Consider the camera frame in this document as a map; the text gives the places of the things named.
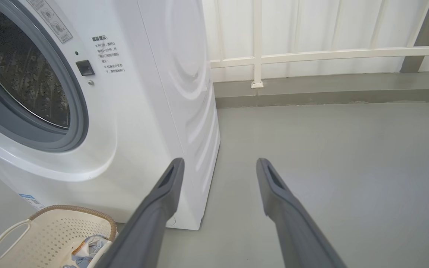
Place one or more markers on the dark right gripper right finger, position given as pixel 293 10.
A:
pixel 300 234

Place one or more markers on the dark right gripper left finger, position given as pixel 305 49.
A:
pixel 143 230

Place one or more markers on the blue garment orange print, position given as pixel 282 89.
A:
pixel 88 253

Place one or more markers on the white front-load washing machine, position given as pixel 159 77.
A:
pixel 143 111

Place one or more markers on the black door lock socket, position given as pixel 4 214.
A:
pixel 85 68

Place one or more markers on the washing machine drum opening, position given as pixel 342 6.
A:
pixel 13 74

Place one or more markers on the round white filter cover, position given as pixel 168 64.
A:
pixel 171 221

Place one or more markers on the cream perforated laundry basket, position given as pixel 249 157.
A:
pixel 50 234

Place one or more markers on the blue energy label sticker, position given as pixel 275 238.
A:
pixel 32 201

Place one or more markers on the white metal railing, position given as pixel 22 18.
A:
pixel 311 56

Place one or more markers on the grey warning label sticker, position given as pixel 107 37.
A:
pixel 52 22

